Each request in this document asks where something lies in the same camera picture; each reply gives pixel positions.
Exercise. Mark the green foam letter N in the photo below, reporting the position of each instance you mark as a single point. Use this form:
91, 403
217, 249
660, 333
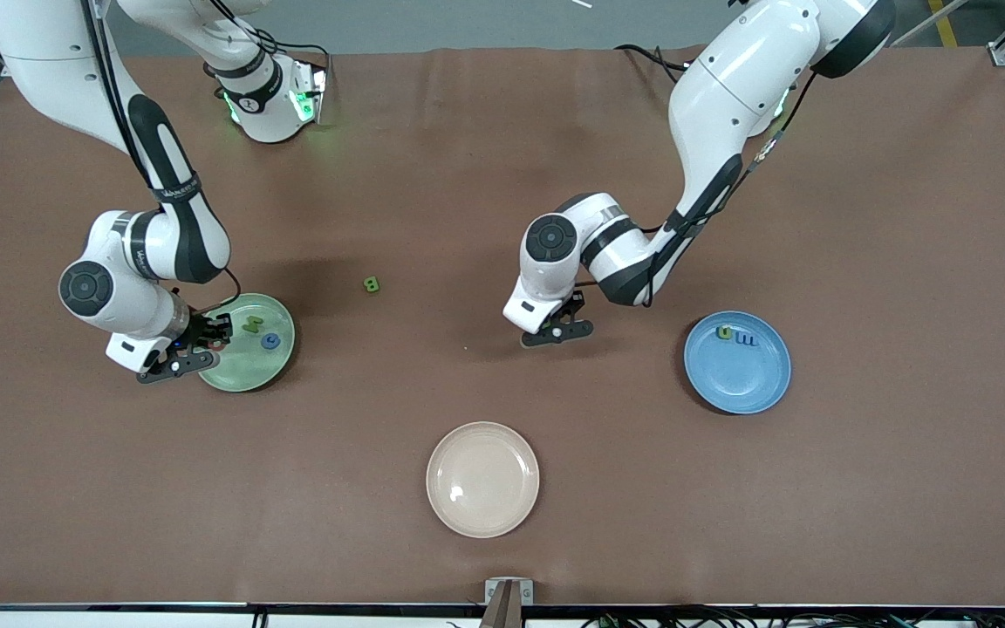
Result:
251, 325

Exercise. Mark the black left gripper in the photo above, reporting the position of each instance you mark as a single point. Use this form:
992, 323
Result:
570, 306

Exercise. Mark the green plate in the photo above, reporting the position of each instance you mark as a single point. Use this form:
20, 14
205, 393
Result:
258, 366

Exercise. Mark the grey metal mount bracket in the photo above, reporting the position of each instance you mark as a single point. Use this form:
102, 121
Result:
527, 593

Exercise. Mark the blue plate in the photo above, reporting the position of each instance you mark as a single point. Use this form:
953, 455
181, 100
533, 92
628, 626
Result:
738, 384

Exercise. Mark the beige plate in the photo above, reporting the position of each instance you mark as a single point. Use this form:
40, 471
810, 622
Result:
482, 480

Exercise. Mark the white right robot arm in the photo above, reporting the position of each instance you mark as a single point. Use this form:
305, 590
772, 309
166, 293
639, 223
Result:
180, 244

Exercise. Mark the tan mount post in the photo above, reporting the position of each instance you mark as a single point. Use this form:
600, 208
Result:
502, 615

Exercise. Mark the blue foam letter m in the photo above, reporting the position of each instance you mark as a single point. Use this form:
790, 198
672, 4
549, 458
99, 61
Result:
745, 344

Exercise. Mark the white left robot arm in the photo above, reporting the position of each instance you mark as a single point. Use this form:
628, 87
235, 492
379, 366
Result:
729, 87

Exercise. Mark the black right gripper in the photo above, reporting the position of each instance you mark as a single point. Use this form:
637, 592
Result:
200, 330

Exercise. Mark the brown table cloth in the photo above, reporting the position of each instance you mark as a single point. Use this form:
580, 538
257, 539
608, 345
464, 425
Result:
502, 174

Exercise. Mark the blue foam letter G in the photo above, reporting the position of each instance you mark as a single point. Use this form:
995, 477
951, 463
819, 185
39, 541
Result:
265, 344

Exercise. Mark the green foam letter B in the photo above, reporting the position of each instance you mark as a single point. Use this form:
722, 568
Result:
371, 284

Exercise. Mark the black table edge strip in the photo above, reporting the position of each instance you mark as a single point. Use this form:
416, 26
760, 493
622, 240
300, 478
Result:
119, 606

